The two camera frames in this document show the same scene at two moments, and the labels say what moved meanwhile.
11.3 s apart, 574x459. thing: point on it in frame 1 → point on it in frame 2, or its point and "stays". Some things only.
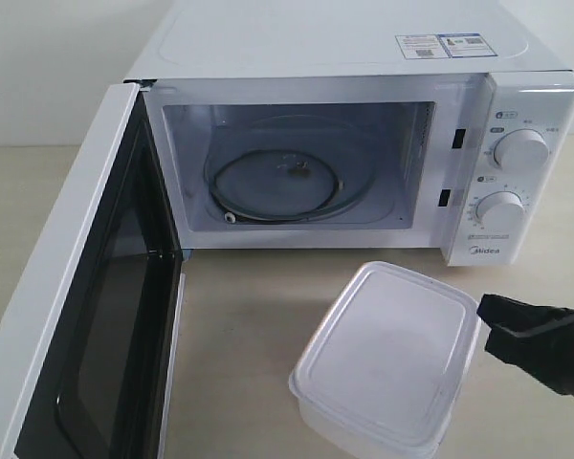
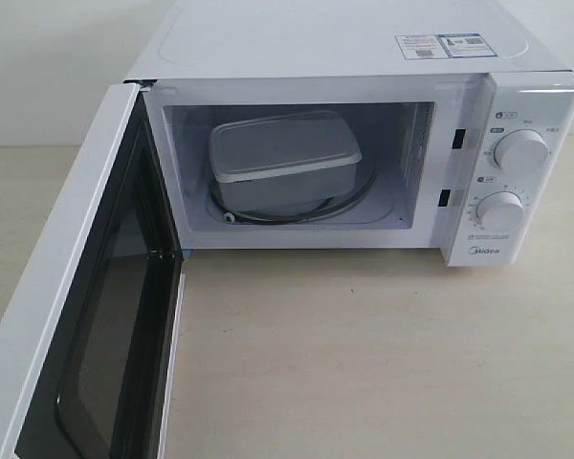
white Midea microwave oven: (445, 127) stays
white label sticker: (422, 47) stays
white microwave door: (84, 364) stays
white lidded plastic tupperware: (382, 375) → (284, 162)
